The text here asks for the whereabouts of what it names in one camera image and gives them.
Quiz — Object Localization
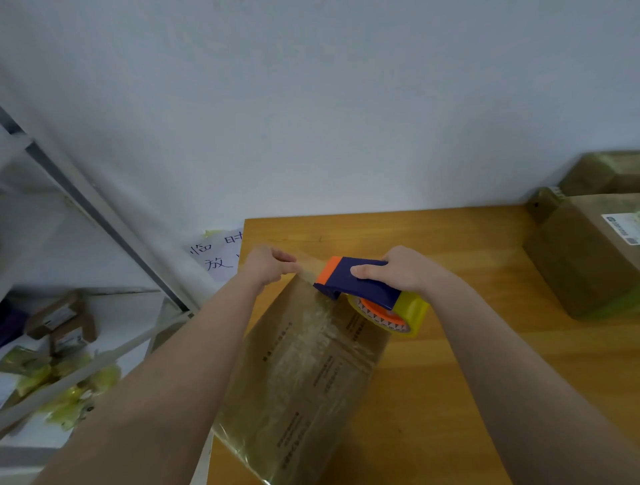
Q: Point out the person's right hand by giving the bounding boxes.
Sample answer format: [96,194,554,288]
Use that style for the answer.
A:
[350,244,463,307]

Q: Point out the person's left hand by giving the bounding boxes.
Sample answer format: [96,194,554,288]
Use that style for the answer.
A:
[238,244,299,294]

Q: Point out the blue orange tape dispenser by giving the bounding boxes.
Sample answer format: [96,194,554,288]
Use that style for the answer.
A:
[313,254,431,336]

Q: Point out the stack of cardboard boxes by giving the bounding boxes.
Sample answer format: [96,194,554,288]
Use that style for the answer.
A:
[211,258,392,485]

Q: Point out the box barcode label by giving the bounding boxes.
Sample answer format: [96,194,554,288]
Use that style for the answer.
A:
[526,186,567,226]

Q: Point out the large green-printed cardboard box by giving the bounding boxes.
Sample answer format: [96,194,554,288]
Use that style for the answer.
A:
[522,193,640,321]

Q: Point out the small open-flap cardboard box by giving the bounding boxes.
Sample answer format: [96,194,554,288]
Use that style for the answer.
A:
[558,150,640,197]

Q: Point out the person's right forearm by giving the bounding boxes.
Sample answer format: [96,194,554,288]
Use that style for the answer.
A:
[435,284,640,485]

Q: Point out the person's left forearm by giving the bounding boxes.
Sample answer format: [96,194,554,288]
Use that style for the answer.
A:
[35,280,263,485]

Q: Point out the wooden table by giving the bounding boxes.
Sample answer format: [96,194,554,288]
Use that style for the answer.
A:
[205,204,640,485]

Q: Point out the small open carton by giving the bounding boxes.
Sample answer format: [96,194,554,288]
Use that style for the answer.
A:
[25,290,99,346]

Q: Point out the grey metal shelf rack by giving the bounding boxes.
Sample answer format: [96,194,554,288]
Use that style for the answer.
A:
[0,95,196,441]

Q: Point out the yellow plastic bag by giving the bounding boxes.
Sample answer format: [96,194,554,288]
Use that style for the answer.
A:
[0,344,123,431]

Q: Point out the white paper wall sign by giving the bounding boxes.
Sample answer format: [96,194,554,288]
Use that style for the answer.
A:
[184,228,246,283]

